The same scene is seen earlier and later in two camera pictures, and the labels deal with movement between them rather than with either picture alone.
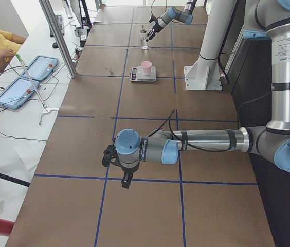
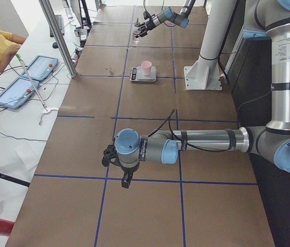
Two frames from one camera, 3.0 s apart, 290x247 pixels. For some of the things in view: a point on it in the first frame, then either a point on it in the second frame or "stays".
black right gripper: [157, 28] -> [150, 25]
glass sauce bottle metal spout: [143, 37] -> [137, 30]
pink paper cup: [146, 65] stays
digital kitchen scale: [137, 74] stays
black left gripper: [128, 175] stays
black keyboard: [60, 19] stays
